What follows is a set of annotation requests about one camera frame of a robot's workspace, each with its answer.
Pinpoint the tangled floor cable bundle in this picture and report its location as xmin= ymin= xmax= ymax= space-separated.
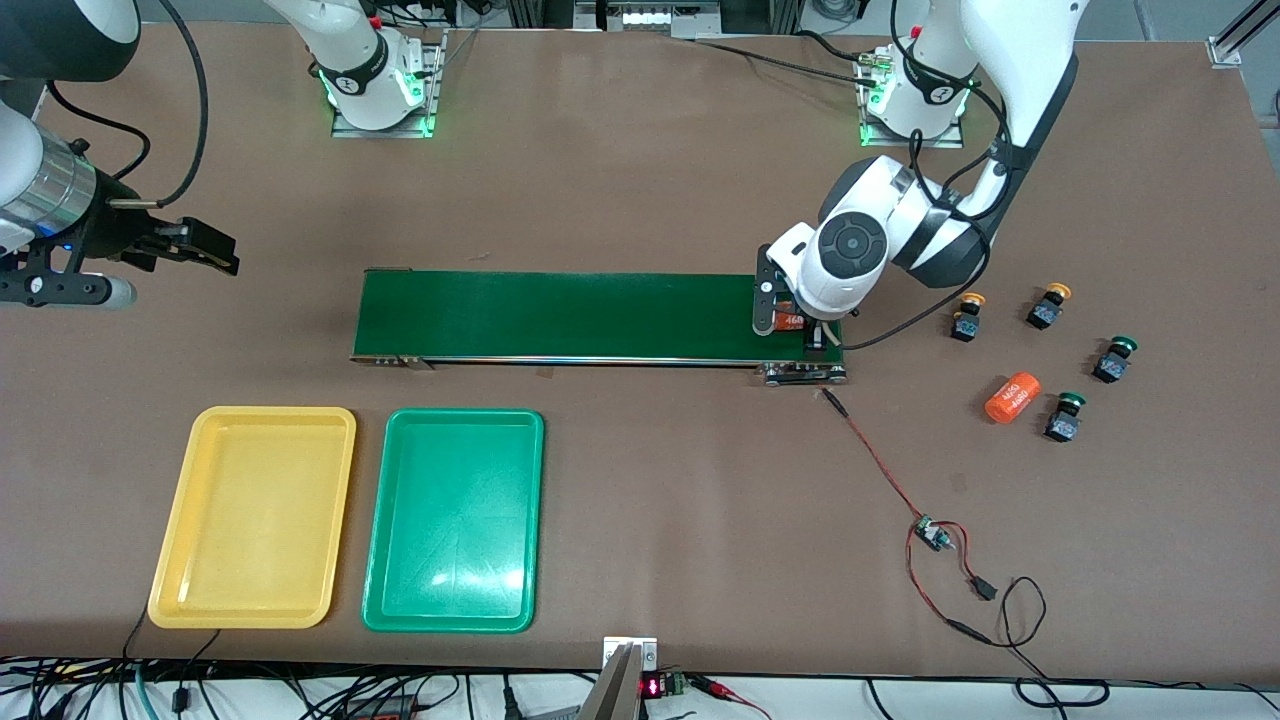
xmin=0 ymin=628 xmax=601 ymax=720

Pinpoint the grey metal camera mount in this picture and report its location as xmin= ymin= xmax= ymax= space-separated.
xmin=575 ymin=636 xmax=661 ymax=720

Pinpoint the red and black wire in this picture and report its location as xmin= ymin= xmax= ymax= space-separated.
xmin=820 ymin=386 xmax=999 ymax=646

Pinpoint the red clip lead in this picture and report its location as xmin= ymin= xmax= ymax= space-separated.
xmin=690 ymin=675 xmax=773 ymax=720

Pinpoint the dark frame with white light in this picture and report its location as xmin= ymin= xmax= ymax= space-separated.
xmin=505 ymin=0 xmax=801 ymax=41

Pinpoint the yellow push button switch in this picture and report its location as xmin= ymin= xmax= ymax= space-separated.
xmin=950 ymin=292 xmax=987 ymax=343
xmin=1026 ymin=283 xmax=1072 ymax=331

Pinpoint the thin black looped cable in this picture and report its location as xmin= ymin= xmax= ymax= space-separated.
xmin=995 ymin=575 xmax=1111 ymax=709

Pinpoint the aluminium corner profile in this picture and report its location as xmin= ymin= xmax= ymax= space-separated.
xmin=1208 ymin=0 xmax=1280 ymax=69

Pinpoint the green push button switch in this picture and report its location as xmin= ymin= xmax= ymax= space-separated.
xmin=1092 ymin=337 xmax=1139 ymax=384
xmin=1045 ymin=392 xmax=1087 ymax=443

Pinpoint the green conveyor belt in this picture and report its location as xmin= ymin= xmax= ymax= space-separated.
xmin=350 ymin=268 xmax=849 ymax=387

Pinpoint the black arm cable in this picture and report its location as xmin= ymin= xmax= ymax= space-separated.
xmin=48 ymin=80 xmax=151 ymax=181
xmin=108 ymin=0 xmax=209 ymax=209
xmin=845 ymin=0 xmax=1011 ymax=351

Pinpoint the black power cable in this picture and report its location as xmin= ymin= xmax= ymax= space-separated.
xmin=690 ymin=30 xmax=886 ymax=91

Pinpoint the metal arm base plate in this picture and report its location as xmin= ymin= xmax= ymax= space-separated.
xmin=858 ymin=45 xmax=966 ymax=149
xmin=330 ymin=28 xmax=443 ymax=139

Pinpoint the yellow plastic tray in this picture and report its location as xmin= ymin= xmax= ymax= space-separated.
xmin=147 ymin=405 xmax=358 ymax=631

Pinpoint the green plastic tray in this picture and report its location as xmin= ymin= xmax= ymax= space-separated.
xmin=361 ymin=408 xmax=546 ymax=635

